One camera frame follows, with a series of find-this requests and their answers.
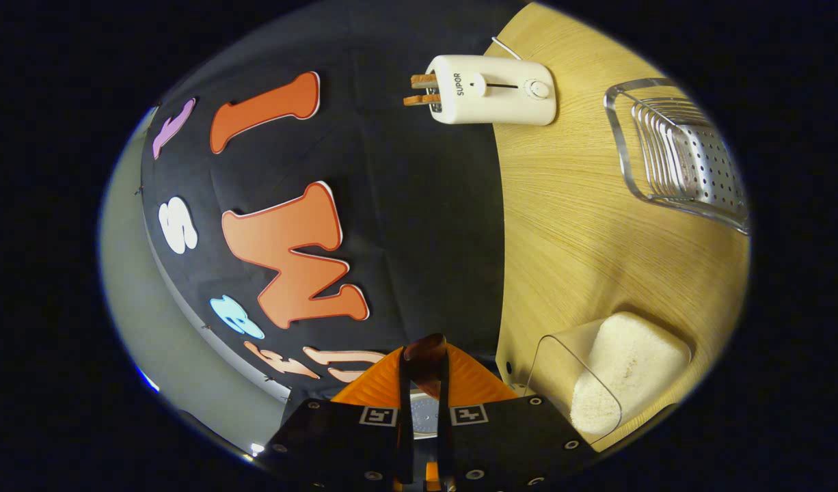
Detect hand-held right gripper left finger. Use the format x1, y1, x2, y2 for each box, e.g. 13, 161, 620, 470
258, 346, 415, 491

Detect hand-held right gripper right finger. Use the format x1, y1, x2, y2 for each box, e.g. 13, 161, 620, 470
436, 344, 597, 491

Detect brown wooden spoon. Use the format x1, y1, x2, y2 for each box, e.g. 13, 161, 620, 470
403, 333, 449, 401

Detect clear plastic rice container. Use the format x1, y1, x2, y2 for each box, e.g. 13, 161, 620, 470
526, 312, 693, 439

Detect black backdrop cloth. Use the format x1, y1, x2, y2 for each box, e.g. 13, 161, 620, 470
140, 0, 529, 414

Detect white toaster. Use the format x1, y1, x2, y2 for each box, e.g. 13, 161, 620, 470
424, 55, 558, 126

